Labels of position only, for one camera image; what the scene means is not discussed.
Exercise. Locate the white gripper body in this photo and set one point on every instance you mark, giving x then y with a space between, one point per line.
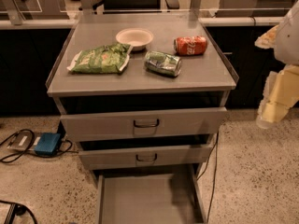
288 39

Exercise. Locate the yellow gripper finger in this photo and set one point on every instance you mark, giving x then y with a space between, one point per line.
280 94
268 39

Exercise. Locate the red cola can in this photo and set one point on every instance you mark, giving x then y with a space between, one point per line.
190 45

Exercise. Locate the grey metal drawer cabinet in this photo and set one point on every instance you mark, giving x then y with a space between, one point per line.
205 81

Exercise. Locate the grey bottom drawer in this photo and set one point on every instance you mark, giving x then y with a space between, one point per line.
148 199

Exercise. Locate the grey drawer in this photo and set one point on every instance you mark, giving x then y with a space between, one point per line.
142 124
148 199
102 159

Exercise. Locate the grey middle drawer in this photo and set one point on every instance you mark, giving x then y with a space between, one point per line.
102 159

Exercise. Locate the grey top drawer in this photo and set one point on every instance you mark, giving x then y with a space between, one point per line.
142 124

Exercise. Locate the white paper bowl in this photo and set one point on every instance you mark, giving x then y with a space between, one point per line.
137 38

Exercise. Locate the green chip bag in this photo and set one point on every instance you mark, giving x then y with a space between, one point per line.
107 59

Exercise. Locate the blue electronics box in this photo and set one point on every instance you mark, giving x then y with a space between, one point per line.
47 144

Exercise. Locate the grey flat device on floor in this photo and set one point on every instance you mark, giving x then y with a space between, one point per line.
24 140

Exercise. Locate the black object bottom left corner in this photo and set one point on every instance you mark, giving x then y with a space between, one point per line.
17 209

